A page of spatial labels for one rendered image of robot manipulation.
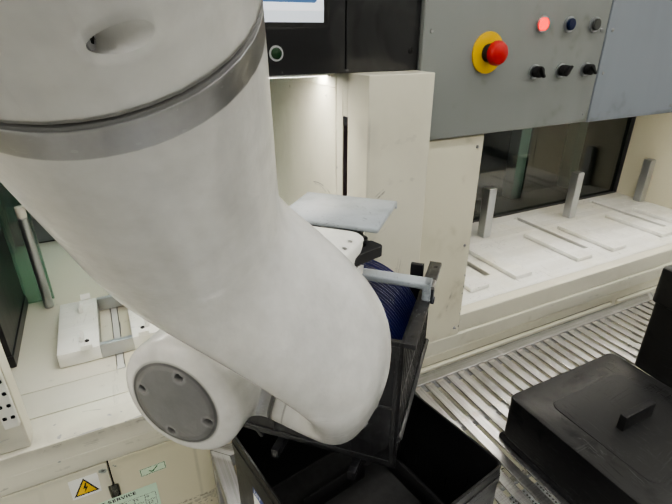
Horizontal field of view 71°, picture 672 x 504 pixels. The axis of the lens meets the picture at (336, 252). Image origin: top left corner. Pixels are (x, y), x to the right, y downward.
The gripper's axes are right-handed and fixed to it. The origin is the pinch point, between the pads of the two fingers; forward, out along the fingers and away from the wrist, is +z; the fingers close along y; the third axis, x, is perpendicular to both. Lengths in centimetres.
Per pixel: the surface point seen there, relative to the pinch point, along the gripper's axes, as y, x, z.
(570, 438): 35, -39, 16
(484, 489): 21.3, -33.3, -2.7
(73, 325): -62, -34, 11
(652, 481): 45, -39, 11
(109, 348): -51, -36, 8
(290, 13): -12.9, 23.6, 17.6
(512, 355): 27, -48, 50
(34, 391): -57, -38, -4
